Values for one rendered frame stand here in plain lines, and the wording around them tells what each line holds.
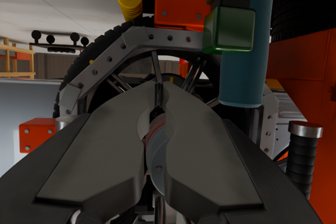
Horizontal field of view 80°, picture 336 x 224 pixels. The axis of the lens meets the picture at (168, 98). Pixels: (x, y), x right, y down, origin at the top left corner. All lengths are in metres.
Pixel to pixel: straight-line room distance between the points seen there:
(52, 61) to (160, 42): 11.14
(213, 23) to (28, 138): 0.49
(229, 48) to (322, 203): 0.71
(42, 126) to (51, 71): 11.05
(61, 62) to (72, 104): 10.90
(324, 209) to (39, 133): 0.83
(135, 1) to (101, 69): 0.17
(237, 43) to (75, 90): 0.39
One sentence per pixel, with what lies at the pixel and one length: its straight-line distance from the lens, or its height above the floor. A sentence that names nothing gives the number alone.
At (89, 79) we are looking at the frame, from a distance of 0.50.
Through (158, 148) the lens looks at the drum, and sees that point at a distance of 0.36.
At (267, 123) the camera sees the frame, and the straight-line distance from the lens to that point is 0.59.
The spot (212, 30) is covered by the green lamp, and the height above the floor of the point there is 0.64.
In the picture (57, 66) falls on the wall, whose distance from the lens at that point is 11.48.
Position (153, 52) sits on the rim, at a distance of 0.59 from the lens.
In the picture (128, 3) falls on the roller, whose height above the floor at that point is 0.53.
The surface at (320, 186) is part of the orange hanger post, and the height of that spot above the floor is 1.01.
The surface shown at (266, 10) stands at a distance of 0.43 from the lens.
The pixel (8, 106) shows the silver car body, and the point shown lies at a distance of 1.12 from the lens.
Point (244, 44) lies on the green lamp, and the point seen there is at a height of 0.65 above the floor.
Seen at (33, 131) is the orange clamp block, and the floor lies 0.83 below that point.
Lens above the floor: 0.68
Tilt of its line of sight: 7 degrees up
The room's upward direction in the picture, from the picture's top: 177 degrees counter-clockwise
